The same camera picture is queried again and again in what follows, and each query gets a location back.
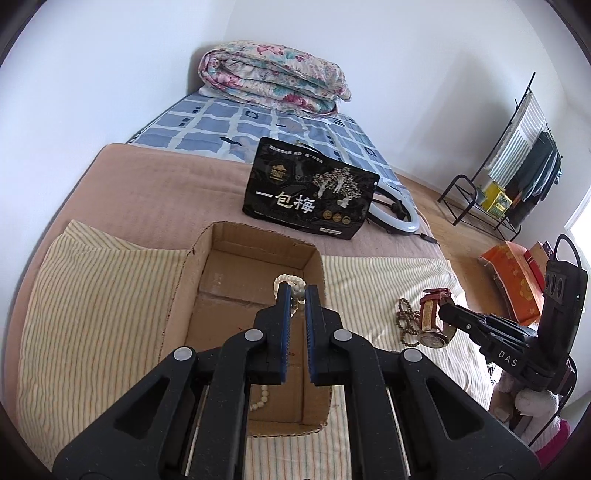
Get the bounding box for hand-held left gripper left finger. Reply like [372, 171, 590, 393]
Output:
[52, 282, 293, 480]

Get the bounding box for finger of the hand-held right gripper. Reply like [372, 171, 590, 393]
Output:
[464, 329, 511, 365]
[438, 305, 540, 344]

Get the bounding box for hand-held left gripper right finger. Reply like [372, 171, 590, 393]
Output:
[305, 284, 542, 480]

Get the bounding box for white bead bracelet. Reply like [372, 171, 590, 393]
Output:
[249, 274, 308, 412]

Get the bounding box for brown leather wrist watch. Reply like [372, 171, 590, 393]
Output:
[417, 288, 457, 350]

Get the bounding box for cardboard box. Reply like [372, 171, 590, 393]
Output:
[163, 222, 334, 437]

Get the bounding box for pink white plush toy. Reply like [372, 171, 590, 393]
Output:
[490, 368, 574, 459]

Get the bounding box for yellow box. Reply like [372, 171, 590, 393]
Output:
[479, 182, 513, 219]

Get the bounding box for black metal clothes rack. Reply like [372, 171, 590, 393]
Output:
[438, 71, 565, 241]

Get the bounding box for black snack bag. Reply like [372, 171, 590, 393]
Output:
[242, 137, 380, 241]

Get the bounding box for dark hanging clothes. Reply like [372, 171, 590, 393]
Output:
[502, 130, 565, 220]

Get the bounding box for yellow striped cloth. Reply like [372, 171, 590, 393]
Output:
[16, 220, 491, 480]

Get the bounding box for pink brown blanket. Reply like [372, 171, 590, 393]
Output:
[13, 143, 444, 324]

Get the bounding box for grey striped hanging cloth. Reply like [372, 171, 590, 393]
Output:
[488, 95, 548, 186]

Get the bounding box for blue checked bed sheet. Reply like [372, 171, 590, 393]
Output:
[126, 88, 397, 178]

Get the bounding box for folded floral quilt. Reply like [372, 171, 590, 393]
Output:
[198, 41, 352, 114]

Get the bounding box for brown wooden bead bracelet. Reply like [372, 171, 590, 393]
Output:
[396, 298, 422, 350]

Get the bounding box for white ring light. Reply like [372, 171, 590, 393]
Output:
[367, 182, 439, 245]

